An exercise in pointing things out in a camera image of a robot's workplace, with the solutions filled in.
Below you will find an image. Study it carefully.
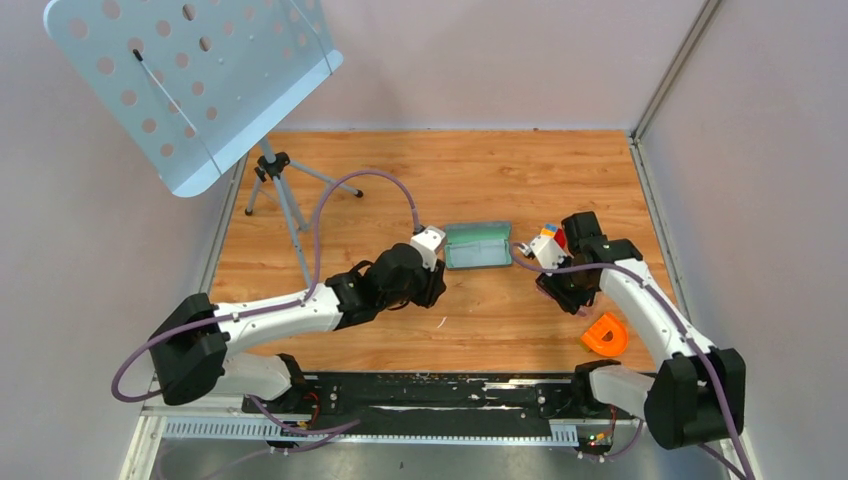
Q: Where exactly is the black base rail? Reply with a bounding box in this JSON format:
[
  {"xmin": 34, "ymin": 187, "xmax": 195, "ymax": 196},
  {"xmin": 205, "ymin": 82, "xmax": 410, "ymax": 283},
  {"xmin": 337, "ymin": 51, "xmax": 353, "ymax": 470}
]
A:
[{"xmin": 263, "ymin": 371, "xmax": 634, "ymax": 438}]

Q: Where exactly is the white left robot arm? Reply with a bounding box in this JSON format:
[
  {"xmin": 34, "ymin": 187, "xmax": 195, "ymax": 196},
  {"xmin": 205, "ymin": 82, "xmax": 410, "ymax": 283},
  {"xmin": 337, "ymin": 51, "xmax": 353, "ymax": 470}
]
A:
[{"xmin": 150, "ymin": 243, "xmax": 446, "ymax": 413}]

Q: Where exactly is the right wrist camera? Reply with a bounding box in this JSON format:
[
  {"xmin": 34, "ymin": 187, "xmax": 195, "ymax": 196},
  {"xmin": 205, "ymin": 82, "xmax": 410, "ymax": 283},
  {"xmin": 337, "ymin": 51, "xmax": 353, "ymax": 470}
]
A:
[{"xmin": 518, "ymin": 235, "xmax": 568, "ymax": 269}]

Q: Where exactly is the colourful toy brick block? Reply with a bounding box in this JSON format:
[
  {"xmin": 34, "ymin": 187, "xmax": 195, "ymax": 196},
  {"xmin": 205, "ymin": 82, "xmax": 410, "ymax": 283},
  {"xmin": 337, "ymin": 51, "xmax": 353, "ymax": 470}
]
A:
[{"xmin": 540, "ymin": 224, "xmax": 566, "ymax": 250}]

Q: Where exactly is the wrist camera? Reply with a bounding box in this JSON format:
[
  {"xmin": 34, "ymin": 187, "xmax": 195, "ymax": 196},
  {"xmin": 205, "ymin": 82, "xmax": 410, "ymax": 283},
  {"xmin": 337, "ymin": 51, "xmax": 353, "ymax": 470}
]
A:
[
  {"xmin": 518, "ymin": 235, "xmax": 568, "ymax": 269},
  {"xmin": 409, "ymin": 226, "xmax": 447, "ymax": 271}
]

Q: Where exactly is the grey glasses case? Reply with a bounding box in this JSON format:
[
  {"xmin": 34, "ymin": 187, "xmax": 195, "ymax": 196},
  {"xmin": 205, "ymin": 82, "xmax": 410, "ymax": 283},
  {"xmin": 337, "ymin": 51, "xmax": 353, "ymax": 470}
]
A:
[{"xmin": 445, "ymin": 221, "xmax": 512, "ymax": 270}]

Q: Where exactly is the blue music stand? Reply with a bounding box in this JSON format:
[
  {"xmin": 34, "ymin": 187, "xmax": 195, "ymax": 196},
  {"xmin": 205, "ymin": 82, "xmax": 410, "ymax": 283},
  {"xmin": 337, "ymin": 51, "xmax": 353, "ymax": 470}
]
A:
[{"xmin": 42, "ymin": 0, "xmax": 365, "ymax": 286}]

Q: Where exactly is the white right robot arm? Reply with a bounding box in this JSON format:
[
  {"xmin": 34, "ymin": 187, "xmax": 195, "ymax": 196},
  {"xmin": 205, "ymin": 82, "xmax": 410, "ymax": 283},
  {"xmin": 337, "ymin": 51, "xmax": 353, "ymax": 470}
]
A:
[{"xmin": 521, "ymin": 211, "xmax": 746, "ymax": 450}]

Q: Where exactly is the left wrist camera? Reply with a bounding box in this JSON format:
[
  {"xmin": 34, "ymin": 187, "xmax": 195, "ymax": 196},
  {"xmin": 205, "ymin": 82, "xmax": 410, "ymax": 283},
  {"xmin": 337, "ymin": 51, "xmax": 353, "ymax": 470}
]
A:
[{"xmin": 409, "ymin": 226, "xmax": 447, "ymax": 271}]

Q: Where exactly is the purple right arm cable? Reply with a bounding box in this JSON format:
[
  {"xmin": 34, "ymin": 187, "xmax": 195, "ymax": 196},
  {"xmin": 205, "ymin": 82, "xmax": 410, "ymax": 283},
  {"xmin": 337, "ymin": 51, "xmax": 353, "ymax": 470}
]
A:
[{"xmin": 510, "ymin": 241, "xmax": 757, "ymax": 480}]

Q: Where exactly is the orange tape dispenser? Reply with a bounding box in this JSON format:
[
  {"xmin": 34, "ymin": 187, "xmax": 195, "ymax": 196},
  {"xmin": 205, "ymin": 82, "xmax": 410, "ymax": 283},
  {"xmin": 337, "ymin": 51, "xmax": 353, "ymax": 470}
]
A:
[{"xmin": 579, "ymin": 312, "xmax": 629, "ymax": 358}]

